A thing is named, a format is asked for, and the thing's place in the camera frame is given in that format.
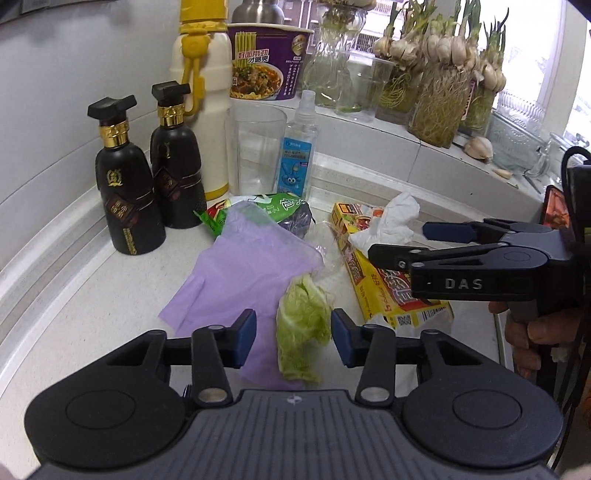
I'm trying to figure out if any glass vase with garlic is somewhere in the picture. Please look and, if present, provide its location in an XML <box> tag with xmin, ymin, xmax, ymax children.
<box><xmin>302</xmin><ymin>0</ymin><xmax>377</xmax><ymax>109</ymax></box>

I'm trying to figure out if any person's right hand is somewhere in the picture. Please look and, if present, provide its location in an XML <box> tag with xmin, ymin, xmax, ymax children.
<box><xmin>489</xmin><ymin>300</ymin><xmax>591</xmax><ymax>378</ymax></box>

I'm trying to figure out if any clear spray bottle blue label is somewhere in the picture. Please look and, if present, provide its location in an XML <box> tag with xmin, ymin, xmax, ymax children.
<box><xmin>277</xmin><ymin>90</ymin><xmax>319</xmax><ymax>199</ymax></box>

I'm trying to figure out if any white tissue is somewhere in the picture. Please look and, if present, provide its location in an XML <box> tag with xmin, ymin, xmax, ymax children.
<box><xmin>349</xmin><ymin>191</ymin><xmax>421</xmax><ymax>252</ymax></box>

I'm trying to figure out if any yellow cling wrap box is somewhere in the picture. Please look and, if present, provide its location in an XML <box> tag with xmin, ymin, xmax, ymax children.
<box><xmin>330</xmin><ymin>202</ymin><xmax>455</xmax><ymax>329</ymax></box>

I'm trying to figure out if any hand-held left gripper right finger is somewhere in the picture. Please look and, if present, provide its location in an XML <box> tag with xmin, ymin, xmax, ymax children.
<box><xmin>331</xmin><ymin>308</ymin><xmax>482</xmax><ymax>405</ymax></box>

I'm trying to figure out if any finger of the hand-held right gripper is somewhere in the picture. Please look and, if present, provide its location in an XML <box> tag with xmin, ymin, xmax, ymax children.
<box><xmin>422</xmin><ymin>218</ymin><xmax>522</xmax><ymax>245</ymax></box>
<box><xmin>368</xmin><ymin>242</ymin><xmax>509</xmax><ymax>273</ymax></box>

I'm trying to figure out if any orange packet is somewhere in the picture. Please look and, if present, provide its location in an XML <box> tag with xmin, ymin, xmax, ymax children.
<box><xmin>542</xmin><ymin>185</ymin><xmax>573</xmax><ymax>230</ymax></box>

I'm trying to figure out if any plastic cup with sprouts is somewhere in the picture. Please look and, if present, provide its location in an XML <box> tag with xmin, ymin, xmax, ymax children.
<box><xmin>342</xmin><ymin>55</ymin><xmax>395</xmax><ymax>123</ymax></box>

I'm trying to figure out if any purple instant noodle cup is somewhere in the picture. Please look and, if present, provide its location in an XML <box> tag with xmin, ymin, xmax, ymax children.
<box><xmin>228</xmin><ymin>23</ymin><xmax>315</xmax><ymax>102</ymax></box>

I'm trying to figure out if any loose garlic bulb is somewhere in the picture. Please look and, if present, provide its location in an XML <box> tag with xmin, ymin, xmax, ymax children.
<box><xmin>464</xmin><ymin>136</ymin><xmax>494</xmax><ymax>163</ymax></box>

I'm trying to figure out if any black bottle gold collar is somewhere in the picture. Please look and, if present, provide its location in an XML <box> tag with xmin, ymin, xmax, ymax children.
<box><xmin>150</xmin><ymin>80</ymin><xmax>207</xmax><ymax>229</ymax></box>
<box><xmin>88</xmin><ymin>95</ymin><xmax>167</xmax><ymax>254</ymax></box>

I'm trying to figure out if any green cabbage leaf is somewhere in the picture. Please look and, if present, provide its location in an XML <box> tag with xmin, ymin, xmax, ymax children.
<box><xmin>276</xmin><ymin>272</ymin><xmax>334</xmax><ymax>384</ymax></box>

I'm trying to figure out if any clear plastic cup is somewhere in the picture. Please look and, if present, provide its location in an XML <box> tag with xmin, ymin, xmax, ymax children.
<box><xmin>225</xmin><ymin>104</ymin><xmax>288</xmax><ymax>197</ymax></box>

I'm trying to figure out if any steel thermos flask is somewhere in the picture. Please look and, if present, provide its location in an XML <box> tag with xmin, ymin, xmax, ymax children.
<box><xmin>231</xmin><ymin>0</ymin><xmax>284</xmax><ymax>26</ymax></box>

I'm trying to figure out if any purple rubber glove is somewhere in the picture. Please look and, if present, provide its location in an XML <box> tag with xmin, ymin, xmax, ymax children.
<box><xmin>158</xmin><ymin>200</ymin><xmax>324</xmax><ymax>388</ymax></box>

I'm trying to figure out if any cream bottle yellow cap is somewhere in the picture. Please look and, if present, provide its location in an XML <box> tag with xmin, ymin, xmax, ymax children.
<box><xmin>168</xmin><ymin>0</ymin><xmax>234</xmax><ymax>201</ymax></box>

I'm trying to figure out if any clear plastic film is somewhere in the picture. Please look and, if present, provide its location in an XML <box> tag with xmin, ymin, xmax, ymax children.
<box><xmin>314</xmin><ymin>220</ymin><xmax>347</xmax><ymax>287</ymax></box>

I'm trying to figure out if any glass mug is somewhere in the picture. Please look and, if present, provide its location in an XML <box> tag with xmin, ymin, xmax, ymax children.
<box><xmin>526</xmin><ymin>134</ymin><xmax>564</xmax><ymax>178</ymax></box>

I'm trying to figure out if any green snack packet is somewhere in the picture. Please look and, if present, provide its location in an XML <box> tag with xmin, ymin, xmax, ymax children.
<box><xmin>194</xmin><ymin>193</ymin><xmax>315</xmax><ymax>238</ymax></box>

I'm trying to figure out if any sprouting garlic in jars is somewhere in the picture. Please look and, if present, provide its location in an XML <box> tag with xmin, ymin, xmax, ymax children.
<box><xmin>360</xmin><ymin>0</ymin><xmax>591</xmax><ymax>139</ymax></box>

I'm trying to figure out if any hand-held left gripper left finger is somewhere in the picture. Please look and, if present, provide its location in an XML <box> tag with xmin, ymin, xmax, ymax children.
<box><xmin>108</xmin><ymin>308</ymin><xmax>258</xmax><ymax>408</ymax></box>

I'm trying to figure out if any textured glass jar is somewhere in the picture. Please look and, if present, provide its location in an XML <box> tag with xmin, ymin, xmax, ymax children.
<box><xmin>489</xmin><ymin>90</ymin><xmax>550</xmax><ymax>171</ymax></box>

